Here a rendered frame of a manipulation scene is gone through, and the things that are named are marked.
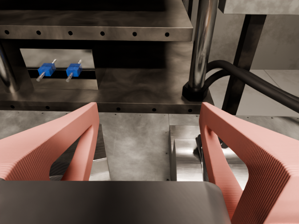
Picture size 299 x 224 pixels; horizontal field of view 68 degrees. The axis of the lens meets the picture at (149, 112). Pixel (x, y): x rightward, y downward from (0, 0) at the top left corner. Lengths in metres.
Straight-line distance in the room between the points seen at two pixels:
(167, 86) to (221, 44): 1.95
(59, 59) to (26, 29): 0.15
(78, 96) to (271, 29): 2.48
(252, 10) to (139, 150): 0.63
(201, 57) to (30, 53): 0.63
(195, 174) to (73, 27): 0.65
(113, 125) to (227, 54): 2.35
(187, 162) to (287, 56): 2.88
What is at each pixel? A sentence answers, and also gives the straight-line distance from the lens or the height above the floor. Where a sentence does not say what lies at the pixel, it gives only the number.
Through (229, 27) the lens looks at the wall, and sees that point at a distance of 2.81.
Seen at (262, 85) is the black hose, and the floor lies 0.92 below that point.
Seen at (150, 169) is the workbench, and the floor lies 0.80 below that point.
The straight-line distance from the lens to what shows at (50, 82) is 1.00.
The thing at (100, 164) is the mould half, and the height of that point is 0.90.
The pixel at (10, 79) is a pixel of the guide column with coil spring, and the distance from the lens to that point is 1.04.
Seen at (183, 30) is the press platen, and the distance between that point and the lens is 0.83.
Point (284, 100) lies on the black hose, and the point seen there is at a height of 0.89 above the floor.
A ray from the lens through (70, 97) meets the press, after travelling 0.93.
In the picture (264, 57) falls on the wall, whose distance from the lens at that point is 3.12.
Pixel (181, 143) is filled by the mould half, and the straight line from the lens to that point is 0.48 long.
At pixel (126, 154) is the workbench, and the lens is 0.64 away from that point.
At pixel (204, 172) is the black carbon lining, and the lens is 0.45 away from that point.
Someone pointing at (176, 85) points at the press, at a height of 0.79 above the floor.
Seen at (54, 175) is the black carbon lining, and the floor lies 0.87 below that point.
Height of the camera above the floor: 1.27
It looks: 38 degrees down
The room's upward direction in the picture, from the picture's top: straight up
